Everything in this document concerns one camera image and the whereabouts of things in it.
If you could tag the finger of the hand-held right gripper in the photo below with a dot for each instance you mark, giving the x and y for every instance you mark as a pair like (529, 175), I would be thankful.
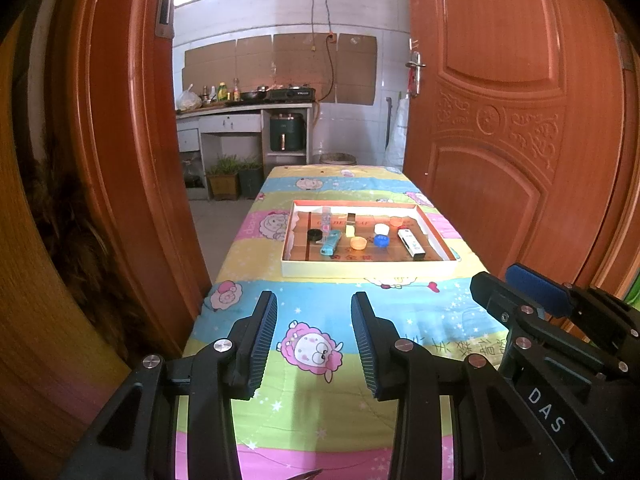
(537, 285)
(492, 295)

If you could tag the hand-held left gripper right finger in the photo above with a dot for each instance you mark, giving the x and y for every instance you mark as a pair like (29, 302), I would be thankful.
(365, 347)

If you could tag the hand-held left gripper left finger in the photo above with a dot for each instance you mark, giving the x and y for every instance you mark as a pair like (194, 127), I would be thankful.
(262, 347)

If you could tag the shallow white orange-lined box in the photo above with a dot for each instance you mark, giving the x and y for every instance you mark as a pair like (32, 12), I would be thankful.
(370, 270)

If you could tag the white and black small box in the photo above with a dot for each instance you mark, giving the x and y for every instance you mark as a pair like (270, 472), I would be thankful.
(410, 242)

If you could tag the yellow-orange bottle cap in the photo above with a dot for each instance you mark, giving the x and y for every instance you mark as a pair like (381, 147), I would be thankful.
(358, 243)

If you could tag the blue bottle cap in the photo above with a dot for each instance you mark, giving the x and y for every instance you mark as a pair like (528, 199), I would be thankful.
(382, 241)

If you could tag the teal printed lighter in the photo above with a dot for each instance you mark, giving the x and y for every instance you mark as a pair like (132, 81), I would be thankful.
(330, 243)

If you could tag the white bottle cap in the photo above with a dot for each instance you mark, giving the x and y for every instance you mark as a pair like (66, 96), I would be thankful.
(381, 229)

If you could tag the wooden block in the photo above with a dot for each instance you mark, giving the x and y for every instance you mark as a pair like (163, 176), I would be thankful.
(350, 227)

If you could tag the translucent orange bottle cap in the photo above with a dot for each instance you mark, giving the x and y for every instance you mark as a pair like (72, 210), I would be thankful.
(396, 221)

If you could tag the black bottle cap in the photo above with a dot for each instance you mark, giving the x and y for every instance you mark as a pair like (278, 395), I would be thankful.
(314, 235)

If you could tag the clear floral-filled tube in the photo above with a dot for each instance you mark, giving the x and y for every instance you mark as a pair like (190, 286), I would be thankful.
(327, 220)

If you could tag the cartoon sheep printed tablecloth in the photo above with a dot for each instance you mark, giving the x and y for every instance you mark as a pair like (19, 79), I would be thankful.
(300, 291)

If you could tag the potted plant in brown pot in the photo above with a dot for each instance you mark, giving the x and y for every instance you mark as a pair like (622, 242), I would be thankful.
(222, 185)

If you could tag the potted plant in dark pot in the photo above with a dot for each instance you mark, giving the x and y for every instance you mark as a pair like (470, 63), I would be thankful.
(251, 180)

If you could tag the white hanging sack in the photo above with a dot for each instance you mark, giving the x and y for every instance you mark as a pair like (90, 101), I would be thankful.
(398, 132)

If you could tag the round woven basket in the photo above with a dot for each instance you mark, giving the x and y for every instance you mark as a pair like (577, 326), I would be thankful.
(337, 158)

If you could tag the dark green air fryer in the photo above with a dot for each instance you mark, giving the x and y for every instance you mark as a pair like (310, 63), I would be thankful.
(287, 132)

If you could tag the white kitchen counter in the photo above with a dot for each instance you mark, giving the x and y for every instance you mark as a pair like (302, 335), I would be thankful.
(230, 122)

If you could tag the black wok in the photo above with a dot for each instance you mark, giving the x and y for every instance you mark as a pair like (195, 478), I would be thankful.
(252, 95)

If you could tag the wooden door with latch plate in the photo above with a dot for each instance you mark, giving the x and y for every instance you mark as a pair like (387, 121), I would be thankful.
(125, 135)

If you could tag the black gas stove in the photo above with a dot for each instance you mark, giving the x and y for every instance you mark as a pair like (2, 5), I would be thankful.
(291, 93)

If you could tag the yellow-green bottle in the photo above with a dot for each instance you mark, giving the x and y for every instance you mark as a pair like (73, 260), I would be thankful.
(222, 92)

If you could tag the white plastic bag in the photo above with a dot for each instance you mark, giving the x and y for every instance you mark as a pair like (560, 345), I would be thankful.
(188, 100)

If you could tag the clear oil bottle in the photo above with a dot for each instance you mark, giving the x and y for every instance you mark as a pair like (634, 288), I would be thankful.
(236, 90)

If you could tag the metal latch plate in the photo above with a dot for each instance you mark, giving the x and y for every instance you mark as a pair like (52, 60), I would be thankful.
(165, 5)

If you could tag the wooden door frame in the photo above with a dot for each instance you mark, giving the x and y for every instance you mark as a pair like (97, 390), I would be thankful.
(45, 385)

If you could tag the cardboard wall covering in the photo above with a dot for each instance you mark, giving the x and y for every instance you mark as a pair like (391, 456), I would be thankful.
(250, 60)

